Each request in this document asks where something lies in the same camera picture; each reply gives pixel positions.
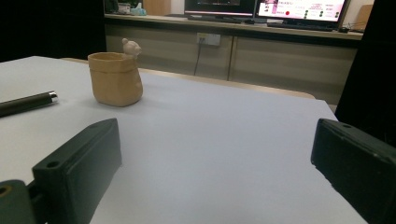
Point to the teal tissue box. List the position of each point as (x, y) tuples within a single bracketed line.
[(138, 11)]

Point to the long beige counter desk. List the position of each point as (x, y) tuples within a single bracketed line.
[(280, 59)]

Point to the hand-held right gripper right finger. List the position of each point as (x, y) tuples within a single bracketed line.
[(358, 161)]

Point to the dark computer monitor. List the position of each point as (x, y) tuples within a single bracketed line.
[(218, 6)]

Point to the black comb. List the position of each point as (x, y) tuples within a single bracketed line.
[(25, 103)]

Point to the brown cardboard box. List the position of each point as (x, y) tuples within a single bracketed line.
[(364, 17)]

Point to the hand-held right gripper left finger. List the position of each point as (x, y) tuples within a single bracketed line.
[(77, 168)]

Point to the black computer mouse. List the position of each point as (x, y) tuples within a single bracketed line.
[(249, 21), (343, 30)]

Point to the black keyboard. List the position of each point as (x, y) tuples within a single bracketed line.
[(214, 18), (299, 26)]

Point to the wooden box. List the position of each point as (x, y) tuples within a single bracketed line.
[(157, 6)]

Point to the bright computer monitor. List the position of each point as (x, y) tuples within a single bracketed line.
[(302, 9)]

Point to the white wall outlet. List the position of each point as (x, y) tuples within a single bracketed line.
[(209, 39)]

